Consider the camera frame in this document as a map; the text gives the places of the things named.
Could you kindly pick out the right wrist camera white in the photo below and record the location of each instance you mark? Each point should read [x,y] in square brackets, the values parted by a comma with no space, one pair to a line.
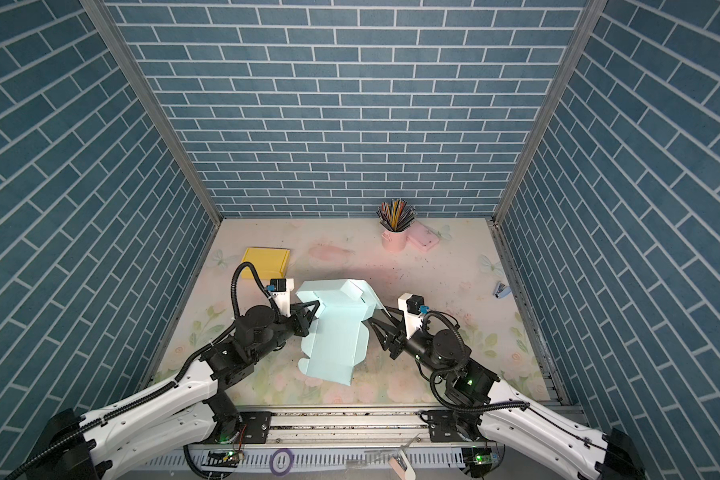
[410,305]

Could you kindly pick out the yellow paper box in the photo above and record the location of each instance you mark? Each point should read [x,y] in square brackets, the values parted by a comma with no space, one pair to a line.
[269,263]

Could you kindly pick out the light blue paper box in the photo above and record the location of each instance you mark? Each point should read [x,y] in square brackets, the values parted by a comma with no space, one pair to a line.
[338,339]

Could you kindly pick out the aluminium corner post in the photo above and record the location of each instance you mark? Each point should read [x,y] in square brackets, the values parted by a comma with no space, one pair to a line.
[105,25]
[569,60]

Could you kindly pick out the white pink clip tool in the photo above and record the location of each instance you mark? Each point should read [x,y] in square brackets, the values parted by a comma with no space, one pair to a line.
[401,465]

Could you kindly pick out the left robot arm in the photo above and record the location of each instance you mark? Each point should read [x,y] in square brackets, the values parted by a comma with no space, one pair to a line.
[190,407]

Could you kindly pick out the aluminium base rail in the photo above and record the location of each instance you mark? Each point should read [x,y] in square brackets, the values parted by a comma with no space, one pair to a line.
[284,441]

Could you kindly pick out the pink flat paper box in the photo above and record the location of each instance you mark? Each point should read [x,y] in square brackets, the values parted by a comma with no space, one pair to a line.
[421,238]

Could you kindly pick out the aluminium corner post left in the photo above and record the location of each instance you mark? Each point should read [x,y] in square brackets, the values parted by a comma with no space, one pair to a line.
[105,25]

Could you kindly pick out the pink metal pencil cup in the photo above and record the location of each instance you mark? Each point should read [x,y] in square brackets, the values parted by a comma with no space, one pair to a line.
[394,241]

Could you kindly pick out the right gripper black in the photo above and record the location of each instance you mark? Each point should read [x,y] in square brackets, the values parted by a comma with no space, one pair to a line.
[397,339]

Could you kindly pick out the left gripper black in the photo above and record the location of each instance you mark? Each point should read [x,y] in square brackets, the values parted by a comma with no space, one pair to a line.
[301,321]

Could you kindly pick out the coloured pencils bundle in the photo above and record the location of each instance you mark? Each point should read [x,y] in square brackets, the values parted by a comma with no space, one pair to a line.
[396,215]

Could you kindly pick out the aluminium corner post right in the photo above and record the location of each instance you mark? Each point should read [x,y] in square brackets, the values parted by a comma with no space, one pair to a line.
[569,60]

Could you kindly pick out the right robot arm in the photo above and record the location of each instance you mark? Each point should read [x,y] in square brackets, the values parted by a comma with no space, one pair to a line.
[570,449]

